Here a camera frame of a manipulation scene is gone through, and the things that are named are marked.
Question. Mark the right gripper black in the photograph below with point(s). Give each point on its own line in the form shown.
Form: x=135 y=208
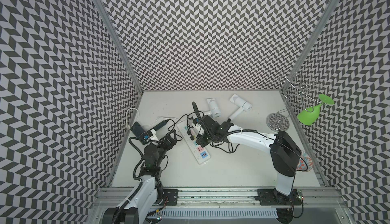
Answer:
x=200 y=141

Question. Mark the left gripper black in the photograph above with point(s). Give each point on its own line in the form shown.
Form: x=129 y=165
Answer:
x=172 y=141

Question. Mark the white blow dryer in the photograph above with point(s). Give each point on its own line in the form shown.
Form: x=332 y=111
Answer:
x=213 y=109
x=242 y=104

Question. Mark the white power strip colourful sockets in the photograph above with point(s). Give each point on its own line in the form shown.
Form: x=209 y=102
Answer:
x=189 y=135

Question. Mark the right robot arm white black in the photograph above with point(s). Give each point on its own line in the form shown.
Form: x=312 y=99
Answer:
x=282 y=149

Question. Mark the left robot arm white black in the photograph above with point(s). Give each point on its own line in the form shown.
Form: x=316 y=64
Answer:
x=147 y=197

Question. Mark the colourful patterned ceramic bowl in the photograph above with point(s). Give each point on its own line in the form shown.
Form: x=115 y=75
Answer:
x=305 y=163

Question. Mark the green plastic wine glass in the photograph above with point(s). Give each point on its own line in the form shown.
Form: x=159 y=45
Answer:
x=310 y=114

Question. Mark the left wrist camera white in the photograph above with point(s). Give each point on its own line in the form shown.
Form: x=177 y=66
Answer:
x=150 y=136

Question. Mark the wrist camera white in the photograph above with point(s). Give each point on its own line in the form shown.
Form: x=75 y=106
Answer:
x=197 y=127
x=150 y=136

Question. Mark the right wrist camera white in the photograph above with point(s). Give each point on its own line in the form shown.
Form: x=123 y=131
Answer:
x=197 y=127

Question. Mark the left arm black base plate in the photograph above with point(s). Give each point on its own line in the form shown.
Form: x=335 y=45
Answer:
x=172 y=197

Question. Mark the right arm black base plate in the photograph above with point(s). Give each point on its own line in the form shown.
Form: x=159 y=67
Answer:
x=270 y=196

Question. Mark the metal wire glass rack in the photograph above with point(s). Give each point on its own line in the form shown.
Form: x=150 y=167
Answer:
x=297 y=92

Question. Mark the aluminium front rail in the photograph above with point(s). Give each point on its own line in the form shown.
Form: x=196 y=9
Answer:
x=226 y=197

